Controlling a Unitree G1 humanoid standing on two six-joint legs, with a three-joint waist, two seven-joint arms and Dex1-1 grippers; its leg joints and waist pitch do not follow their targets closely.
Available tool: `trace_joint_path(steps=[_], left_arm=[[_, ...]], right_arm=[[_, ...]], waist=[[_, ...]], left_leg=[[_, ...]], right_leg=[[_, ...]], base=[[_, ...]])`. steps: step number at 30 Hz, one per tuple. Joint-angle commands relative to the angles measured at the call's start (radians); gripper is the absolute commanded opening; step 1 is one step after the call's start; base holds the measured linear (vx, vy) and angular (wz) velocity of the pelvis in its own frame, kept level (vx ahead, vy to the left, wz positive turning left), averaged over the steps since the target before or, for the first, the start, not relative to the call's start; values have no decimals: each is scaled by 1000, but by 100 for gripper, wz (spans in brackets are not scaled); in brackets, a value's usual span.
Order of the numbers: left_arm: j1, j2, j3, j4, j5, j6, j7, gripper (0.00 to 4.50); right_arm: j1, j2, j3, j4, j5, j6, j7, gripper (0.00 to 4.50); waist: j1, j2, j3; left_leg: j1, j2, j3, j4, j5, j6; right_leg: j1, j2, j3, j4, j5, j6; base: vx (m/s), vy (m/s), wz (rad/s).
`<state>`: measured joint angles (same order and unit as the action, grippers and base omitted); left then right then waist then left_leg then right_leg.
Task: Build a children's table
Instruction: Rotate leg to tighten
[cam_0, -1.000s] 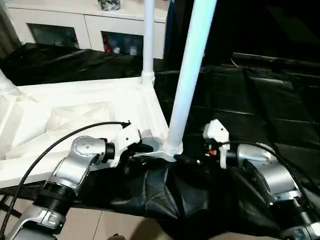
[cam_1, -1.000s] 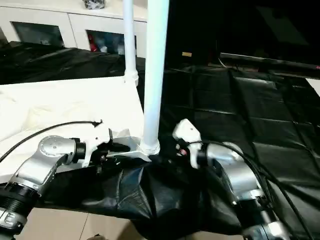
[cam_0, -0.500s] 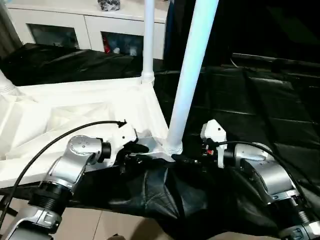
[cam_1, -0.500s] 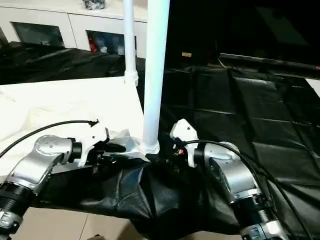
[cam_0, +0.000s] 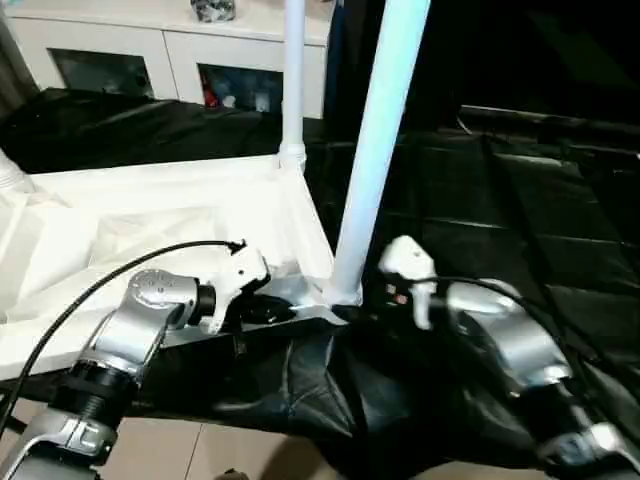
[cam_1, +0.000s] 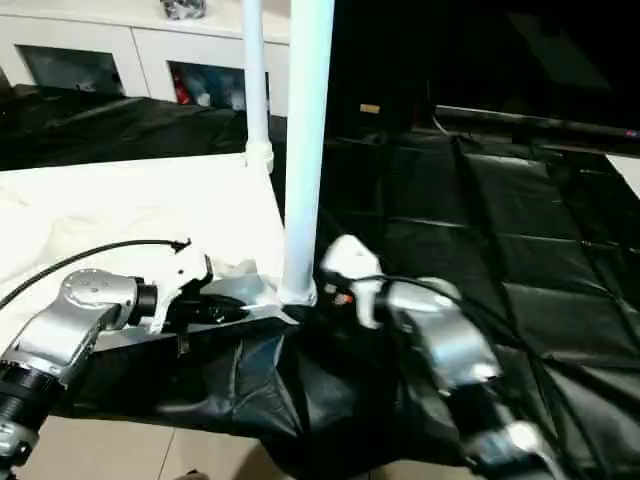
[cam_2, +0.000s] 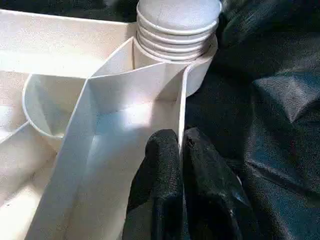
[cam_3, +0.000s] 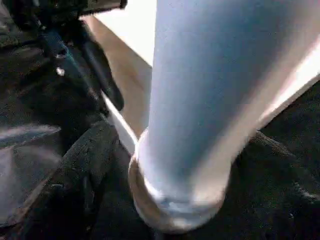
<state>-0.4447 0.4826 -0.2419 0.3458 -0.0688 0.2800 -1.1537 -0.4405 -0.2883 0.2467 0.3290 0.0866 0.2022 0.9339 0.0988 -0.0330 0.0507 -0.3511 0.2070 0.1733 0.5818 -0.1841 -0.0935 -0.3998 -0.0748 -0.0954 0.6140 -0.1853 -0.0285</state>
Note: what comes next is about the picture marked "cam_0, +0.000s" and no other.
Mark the white plastic table top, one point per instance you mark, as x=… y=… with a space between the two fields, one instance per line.
x=150 y=230

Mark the white plastic table leg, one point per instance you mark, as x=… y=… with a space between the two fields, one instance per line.
x=12 y=175
x=293 y=80
x=380 y=140

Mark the black plastic mat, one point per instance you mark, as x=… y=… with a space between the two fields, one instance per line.
x=540 y=250

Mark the red bottle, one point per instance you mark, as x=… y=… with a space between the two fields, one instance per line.
x=211 y=92

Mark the black bar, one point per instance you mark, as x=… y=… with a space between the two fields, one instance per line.
x=560 y=120

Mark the white cabinet with glass doors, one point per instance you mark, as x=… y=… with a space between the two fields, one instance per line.
x=130 y=45

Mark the dark bundle on cabinet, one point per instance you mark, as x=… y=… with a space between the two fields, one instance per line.
x=213 y=8

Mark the grey curtain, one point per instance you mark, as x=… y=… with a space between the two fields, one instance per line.
x=12 y=60

